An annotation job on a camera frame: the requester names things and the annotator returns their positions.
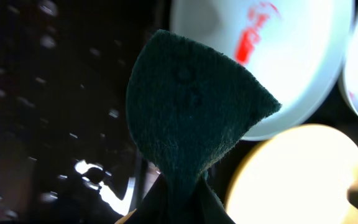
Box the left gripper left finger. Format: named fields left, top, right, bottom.
left=115, top=174, right=172, bottom=224

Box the black rectangular water tray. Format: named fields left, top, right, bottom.
left=0, top=0, right=171, bottom=223

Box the black round tray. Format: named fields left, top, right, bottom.
left=208, top=85, right=358, bottom=201

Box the yellow plate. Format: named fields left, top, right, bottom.
left=224, top=124, right=358, bottom=224

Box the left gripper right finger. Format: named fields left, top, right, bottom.
left=197, top=178, right=235, bottom=224

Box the green scouring sponge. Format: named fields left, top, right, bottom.
left=126, top=30, right=281, bottom=200

